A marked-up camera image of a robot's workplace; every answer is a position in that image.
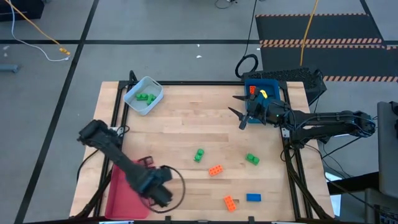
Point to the green toy building block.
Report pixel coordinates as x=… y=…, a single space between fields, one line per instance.
x=252 y=159
x=142 y=96
x=151 y=99
x=199 y=155

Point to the black desk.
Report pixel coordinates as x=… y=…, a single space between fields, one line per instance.
x=354 y=185

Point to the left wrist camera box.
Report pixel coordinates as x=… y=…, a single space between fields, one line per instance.
x=161 y=196

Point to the orange toy building block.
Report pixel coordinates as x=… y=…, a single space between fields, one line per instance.
x=252 y=90
x=229 y=203
x=215 y=170

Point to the blue toy building block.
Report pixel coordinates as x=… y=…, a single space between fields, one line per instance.
x=253 y=197

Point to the blue plastic bin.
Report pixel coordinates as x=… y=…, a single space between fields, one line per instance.
x=272 y=87

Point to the small yellow piece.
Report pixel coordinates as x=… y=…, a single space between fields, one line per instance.
x=263 y=93

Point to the light grey plastic bin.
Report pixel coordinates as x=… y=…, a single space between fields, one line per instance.
x=133 y=104

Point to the black aluminium table frame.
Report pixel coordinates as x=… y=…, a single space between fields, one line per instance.
x=202 y=83

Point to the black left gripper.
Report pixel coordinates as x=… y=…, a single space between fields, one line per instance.
x=152 y=180

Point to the grey metal foot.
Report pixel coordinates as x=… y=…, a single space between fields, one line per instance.
x=9 y=68

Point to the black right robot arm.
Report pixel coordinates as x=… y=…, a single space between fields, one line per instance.
x=329 y=123

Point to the black hazard-striped floor mat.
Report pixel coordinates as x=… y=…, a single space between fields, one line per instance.
x=311 y=28
x=342 y=60

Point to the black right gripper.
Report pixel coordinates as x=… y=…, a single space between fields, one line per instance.
x=267 y=113

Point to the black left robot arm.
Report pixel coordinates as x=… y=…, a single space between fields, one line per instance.
x=107 y=143

